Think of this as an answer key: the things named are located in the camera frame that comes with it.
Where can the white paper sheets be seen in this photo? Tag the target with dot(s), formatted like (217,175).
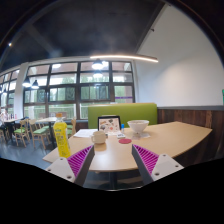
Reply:
(84,133)

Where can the white bowl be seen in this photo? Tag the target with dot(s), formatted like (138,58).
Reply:
(138,126)

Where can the green upholstered bench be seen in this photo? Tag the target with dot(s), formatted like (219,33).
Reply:
(133,111)

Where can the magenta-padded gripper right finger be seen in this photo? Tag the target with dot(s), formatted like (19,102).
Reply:
(151,165)

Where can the flat round red coaster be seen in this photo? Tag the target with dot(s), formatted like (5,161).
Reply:
(125,141)

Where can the black framed picture stand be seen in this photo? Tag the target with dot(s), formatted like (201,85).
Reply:
(109,125)

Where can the long linear ceiling light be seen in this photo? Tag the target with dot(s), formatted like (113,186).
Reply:
(126,57)

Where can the white mug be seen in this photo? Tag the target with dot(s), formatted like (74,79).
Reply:
(98,137)

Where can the large dark-framed gridded window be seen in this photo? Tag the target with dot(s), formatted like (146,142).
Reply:
(63,93)

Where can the group of pendant lamps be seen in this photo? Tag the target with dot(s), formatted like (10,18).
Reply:
(97,65)

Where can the person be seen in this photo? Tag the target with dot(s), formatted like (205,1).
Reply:
(3,117)

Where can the wooden dining table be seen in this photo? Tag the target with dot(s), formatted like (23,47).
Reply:
(10,120)
(46,120)

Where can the yellow drink bottle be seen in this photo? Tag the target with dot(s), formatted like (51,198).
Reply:
(62,140)

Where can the small blue-capped bottle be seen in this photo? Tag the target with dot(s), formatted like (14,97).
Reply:
(122,128)

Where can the group of wooden chairs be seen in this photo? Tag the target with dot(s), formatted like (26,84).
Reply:
(40,131)

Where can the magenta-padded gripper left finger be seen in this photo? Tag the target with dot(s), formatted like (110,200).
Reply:
(75,165)

